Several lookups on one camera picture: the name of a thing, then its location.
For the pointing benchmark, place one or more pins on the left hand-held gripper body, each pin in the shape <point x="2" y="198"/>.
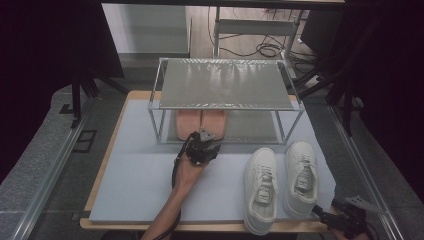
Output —
<point x="198" y="150"/>

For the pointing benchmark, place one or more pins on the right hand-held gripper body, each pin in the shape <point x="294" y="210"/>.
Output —
<point x="351" y="220"/>

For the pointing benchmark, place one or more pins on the pink slipper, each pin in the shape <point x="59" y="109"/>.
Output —
<point x="215" y="121"/>
<point x="188" y="123"/>

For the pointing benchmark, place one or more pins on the white sneaker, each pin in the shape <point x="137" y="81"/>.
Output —
<point x="261" y="196"/>
<point x="301" y="186"/>

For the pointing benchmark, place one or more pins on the metal two-tier shoe rack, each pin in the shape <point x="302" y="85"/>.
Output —
<point x="223" y="86"/>

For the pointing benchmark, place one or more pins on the person's right hand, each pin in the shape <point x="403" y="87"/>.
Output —
<point x="358" y="237"/>

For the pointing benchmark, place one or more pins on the person's left hand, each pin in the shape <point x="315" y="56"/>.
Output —
<point x="188" y="173"/>

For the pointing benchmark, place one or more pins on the black metal stand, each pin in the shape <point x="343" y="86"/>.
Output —
<point x="346" y="93"/>

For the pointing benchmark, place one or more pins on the white panel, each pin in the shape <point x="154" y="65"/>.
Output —
<point x="146" y="28"/>

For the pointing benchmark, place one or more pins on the black tripod stand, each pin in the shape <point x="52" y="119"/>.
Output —
<point x="76" y="93"/>

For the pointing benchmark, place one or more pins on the dark monitor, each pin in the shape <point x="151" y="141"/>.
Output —
<point x="320" y="33"/>

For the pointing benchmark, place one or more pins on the aluminium rail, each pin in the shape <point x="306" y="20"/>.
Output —
<point x="50" y="176"/>
<point x="366" y="180"/>

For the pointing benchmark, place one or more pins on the white metal frame stand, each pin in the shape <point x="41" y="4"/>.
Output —
<point x="253" y="27"/>

